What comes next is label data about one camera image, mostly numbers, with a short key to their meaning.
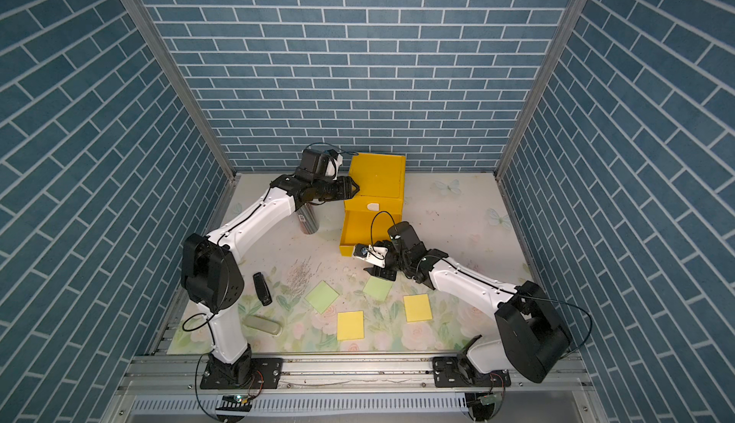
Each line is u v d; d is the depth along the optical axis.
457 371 0.67
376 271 0.74
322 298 0.87
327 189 0.75
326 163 0.71
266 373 0.73
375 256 0.69
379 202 0.85
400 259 0.68
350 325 0.83
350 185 0.81
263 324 0.79
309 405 0.77
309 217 0.96
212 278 0.47
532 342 0.42
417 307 0.85
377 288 0.89
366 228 0.91
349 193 0.79
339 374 0.75
